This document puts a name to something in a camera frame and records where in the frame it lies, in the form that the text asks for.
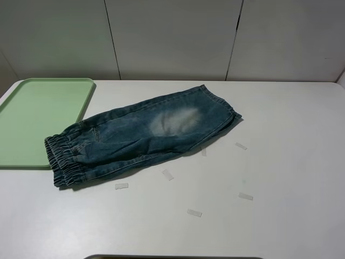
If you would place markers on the children's blue denim shorts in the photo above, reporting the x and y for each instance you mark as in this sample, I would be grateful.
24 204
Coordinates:
140 135

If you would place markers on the green plastic tray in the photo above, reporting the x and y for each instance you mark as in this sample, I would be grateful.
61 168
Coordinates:
36 109

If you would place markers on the clear tape piece on table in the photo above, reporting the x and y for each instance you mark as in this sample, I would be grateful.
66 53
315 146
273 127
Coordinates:
241 146

